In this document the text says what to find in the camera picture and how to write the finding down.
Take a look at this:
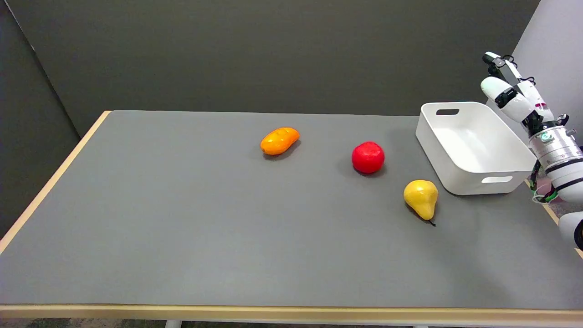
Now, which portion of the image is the white plastic bin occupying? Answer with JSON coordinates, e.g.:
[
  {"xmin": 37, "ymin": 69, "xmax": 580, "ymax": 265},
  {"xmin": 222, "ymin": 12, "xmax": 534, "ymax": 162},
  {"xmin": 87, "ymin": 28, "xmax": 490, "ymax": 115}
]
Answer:
[{"xmin": 415, "ymin": 102, "xmax": 537, "ymax": 196}]

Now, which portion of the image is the red tomato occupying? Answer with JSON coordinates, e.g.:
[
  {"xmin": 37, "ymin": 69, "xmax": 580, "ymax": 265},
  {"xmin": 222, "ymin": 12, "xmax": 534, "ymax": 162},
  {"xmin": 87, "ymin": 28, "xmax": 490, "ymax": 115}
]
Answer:
[{"xmin": 351, "ymin": 141, "xmax": 385, "ymax": 174}]

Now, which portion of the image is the black and green cable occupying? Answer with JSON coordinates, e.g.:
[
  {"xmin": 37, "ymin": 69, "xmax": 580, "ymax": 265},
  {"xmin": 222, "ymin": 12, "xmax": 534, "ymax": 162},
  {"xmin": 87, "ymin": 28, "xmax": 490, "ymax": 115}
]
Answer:
[{"xmin": 530, "ymin": 160, "xmax": 559, "ymax": 204}]

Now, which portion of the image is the yellow pear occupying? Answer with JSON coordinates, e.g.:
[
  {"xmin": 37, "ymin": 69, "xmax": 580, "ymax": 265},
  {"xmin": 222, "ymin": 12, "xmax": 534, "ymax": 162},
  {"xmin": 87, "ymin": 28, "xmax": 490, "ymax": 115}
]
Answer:
[{"xmin": 404, "ymin": 179, "xmax": 439, "ymax": 226}]

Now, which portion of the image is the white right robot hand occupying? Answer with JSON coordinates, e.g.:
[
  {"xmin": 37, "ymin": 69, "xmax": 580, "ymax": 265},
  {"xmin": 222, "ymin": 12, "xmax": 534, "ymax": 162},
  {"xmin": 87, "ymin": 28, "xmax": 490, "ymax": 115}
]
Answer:
[{"xmin": 481, "ymin": 51, "xmax": 569, "ymax": 137}]

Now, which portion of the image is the orange mango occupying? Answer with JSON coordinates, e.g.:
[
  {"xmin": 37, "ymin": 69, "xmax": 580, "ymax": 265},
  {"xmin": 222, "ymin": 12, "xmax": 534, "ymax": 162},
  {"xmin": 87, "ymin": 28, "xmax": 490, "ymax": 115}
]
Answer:
[{"xmin": 260, "ymin": 127, "xmax": 300, "ymax": 156}]

